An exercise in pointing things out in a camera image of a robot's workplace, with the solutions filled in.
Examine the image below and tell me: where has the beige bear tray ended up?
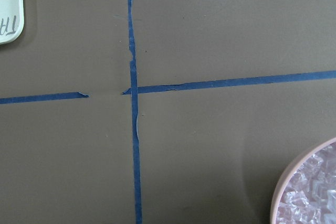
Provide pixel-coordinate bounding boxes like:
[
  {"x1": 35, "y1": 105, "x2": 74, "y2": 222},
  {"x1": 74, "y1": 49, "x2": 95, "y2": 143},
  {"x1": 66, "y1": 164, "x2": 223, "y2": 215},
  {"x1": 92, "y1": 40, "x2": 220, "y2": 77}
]
[{"x1": 1, "y1": 0, "x2": 25, "y2": 45}]

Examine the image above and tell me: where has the pile of ice cubes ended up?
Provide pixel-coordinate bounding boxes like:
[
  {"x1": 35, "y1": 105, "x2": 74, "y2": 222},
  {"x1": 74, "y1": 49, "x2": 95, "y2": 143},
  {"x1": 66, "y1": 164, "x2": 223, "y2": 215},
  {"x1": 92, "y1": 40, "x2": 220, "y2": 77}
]
[{"x1": 276, "y1": 142, "x2": 336, "y2": 224}]

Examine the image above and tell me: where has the pink bowl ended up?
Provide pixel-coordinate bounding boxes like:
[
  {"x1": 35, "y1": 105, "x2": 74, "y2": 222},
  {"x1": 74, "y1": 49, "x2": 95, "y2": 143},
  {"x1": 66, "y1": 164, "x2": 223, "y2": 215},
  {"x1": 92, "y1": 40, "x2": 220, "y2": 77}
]
[{"x1": 270, "y1": 136, "x2": 336, "y2": 224}]

